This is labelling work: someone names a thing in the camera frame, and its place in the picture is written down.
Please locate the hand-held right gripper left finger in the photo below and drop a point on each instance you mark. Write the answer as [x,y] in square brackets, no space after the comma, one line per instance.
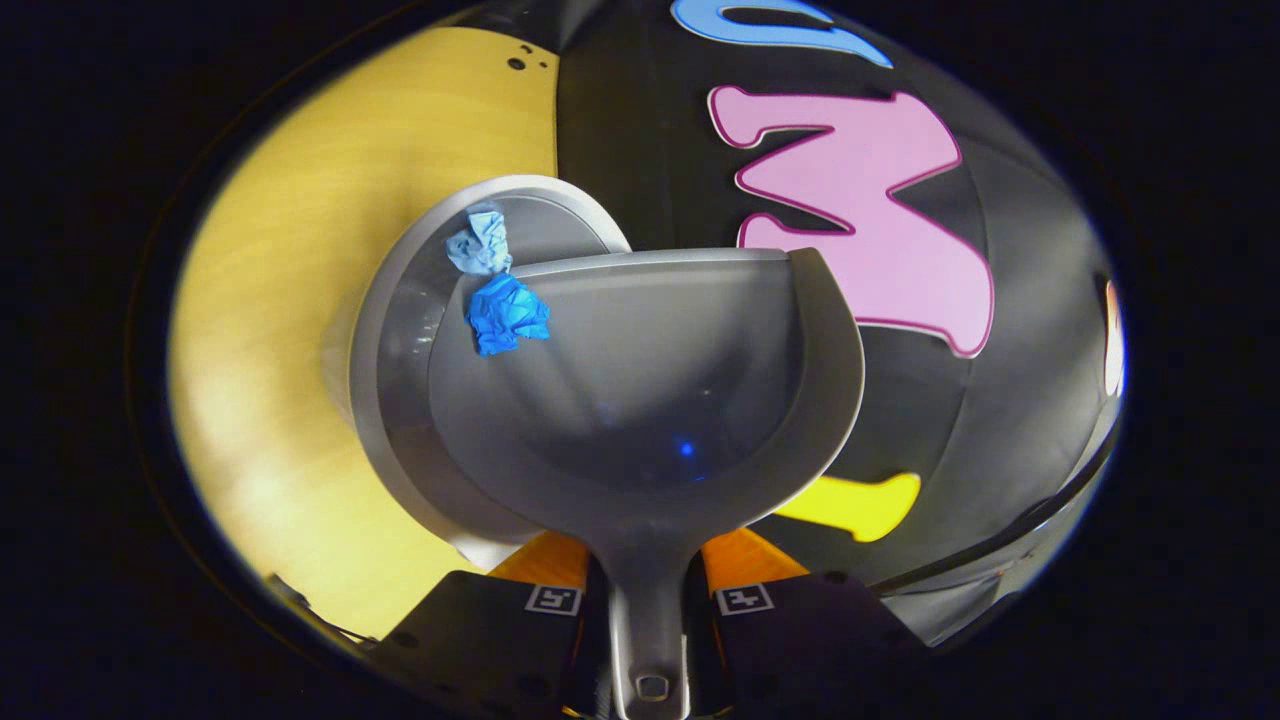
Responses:
[480,640]

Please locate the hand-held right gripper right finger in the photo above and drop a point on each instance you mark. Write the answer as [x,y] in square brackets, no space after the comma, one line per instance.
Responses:
[800,640]

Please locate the grey plastic dustpan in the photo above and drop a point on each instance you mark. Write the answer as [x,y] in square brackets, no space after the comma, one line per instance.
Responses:
[650,380]

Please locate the white ribbed garbage bin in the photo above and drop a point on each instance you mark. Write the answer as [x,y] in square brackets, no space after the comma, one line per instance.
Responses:
[400,330]

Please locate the blue paper trash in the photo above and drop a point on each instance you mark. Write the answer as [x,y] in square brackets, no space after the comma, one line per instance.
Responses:
[505,315]

